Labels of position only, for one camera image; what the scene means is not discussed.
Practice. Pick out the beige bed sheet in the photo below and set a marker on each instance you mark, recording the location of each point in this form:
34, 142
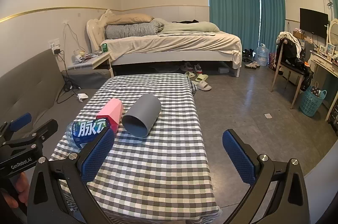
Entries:
179, 44

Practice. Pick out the pale green blanket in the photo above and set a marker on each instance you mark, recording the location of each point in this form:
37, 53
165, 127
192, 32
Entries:
190, 27

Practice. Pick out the wooden leg chair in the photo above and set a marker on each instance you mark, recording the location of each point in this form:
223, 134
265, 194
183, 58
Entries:
286, 66

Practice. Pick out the teal laundry basket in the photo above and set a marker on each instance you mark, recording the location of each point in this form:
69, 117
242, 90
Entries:
311, 103

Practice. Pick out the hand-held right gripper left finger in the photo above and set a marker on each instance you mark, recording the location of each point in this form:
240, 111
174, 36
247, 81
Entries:
97, 155

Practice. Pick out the beige pillow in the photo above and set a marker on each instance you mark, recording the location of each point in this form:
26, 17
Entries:
129, 18

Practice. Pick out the checkered quilt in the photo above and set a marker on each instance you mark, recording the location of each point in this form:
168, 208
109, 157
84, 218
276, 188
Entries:
132, 29

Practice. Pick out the white nightstand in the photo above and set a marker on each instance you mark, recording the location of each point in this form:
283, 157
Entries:
89, 62

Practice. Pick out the black television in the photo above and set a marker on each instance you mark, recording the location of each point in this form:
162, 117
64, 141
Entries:
314, 21

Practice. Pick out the grey box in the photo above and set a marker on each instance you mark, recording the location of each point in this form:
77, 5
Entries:
223, 70

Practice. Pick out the bed with beige bedding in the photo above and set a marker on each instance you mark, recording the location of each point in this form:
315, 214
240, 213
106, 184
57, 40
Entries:
93, 33

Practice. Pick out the white sneakers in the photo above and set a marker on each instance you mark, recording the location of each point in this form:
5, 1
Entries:
252, 65

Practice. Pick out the large blue water jug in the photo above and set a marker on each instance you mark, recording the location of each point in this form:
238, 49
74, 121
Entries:
262, 56

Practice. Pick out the white garment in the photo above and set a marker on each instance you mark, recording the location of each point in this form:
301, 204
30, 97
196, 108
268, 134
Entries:
286, 35

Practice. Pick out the blue label water bottle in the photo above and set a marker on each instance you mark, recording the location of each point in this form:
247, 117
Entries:
80, 134

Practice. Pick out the narrow teal curtain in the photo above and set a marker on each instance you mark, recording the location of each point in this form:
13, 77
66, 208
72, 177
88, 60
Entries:
273, 12

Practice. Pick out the grey cup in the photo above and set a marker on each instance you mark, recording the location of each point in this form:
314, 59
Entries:
145, 113

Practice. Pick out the oval white mirror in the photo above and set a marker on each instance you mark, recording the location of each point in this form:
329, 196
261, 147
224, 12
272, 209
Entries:
334, 31

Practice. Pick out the grey sofa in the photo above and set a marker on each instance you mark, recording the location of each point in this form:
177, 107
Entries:
26, 86

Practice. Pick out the green can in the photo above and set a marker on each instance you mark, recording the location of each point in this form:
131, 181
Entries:
104, 48

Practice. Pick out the dark clothing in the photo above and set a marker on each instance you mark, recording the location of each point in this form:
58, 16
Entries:
186, 21

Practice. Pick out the white crumpled tissue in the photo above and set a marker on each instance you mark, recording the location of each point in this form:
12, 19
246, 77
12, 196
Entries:
82, 97

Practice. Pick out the wide teal curtain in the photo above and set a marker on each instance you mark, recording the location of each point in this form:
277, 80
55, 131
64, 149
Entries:
232, 4

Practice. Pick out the paper scrap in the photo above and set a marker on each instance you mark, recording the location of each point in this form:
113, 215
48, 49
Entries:
268, 115

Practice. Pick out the grey sneakers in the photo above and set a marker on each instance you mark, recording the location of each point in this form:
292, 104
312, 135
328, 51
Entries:
198, 68

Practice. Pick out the white dressing table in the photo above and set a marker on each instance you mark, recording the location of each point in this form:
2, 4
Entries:
320, 60

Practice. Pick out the person's left hand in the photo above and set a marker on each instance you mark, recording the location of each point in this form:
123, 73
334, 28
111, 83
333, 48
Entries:
22, 187

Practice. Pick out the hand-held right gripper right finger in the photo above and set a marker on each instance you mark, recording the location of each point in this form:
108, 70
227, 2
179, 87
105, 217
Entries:
237, 158

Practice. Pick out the pink faceted cup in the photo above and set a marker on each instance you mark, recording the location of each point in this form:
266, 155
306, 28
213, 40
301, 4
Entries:
109, 111

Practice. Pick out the white wall socket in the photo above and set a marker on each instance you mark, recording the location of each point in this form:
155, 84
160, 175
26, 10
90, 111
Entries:
54, 43

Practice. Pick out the pale green slipper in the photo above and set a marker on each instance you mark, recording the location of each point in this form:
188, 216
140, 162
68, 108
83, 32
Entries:
202, 77
203, 86
190, 75

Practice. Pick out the black shoes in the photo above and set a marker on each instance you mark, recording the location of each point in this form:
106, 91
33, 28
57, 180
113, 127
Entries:
248, 52

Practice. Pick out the checkered tablecloth table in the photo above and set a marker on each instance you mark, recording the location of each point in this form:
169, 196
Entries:
158, 173

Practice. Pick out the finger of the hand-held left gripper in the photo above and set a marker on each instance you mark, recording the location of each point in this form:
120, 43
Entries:
46, 128
21, 120

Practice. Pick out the black jacket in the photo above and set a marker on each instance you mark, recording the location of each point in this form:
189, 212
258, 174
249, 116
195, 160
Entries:
289, 50

